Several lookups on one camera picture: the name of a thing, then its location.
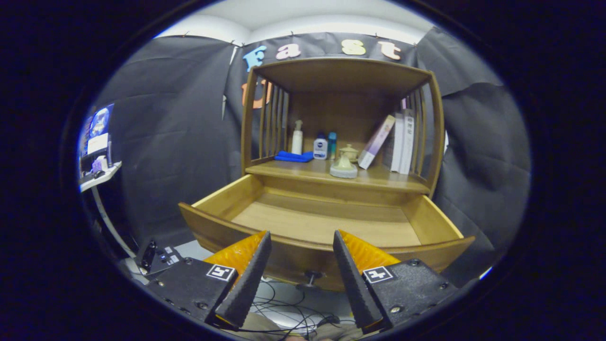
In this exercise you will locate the wooden drawer with dark knob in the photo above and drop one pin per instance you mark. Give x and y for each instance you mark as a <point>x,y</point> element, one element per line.
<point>331,222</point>

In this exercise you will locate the computer monitor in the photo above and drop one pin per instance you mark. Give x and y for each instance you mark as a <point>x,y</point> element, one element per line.
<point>100,121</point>

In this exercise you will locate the white book with black lettering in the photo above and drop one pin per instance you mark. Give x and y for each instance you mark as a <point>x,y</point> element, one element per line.
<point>408,142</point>

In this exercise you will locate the wooden cabinet with slatted shelf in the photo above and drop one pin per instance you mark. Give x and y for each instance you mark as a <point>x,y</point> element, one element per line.
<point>341,113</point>

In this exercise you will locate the white lotion bottle blue label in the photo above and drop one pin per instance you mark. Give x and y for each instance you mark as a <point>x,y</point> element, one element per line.
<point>320,149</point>

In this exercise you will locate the black electronics box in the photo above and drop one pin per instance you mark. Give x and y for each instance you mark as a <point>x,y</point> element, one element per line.
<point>156,258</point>

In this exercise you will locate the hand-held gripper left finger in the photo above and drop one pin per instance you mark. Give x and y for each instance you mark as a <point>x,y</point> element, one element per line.
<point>248,284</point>

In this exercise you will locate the white pump bottle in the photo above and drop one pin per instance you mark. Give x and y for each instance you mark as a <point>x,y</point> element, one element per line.
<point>297,142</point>

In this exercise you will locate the white side desk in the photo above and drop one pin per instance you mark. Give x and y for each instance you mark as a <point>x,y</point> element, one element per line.
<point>106,173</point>

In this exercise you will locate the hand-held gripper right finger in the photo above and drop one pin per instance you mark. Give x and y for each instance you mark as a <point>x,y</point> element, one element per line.
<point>357,289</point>

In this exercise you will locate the pink and white book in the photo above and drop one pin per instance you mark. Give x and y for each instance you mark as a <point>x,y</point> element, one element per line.
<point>376,142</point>

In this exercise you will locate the beige lidded ceramic jar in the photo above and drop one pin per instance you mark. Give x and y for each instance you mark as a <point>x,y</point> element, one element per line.
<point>349,152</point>

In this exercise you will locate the blue folded cloth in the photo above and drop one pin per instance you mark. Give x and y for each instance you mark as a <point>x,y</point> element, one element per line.
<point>293,156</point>

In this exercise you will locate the black backdrop cloth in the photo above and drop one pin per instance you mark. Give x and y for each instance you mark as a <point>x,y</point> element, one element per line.
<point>180,132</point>

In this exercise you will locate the small purple object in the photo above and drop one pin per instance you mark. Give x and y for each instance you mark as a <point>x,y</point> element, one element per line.
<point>99,165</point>

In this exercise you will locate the plain white book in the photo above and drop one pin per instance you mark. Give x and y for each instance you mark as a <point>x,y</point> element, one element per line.
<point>396,142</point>

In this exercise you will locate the wooden countertop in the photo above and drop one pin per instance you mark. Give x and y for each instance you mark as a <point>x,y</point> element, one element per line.
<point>293,170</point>

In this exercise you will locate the teal bottle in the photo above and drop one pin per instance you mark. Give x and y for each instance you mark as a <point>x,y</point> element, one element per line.
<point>332,144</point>

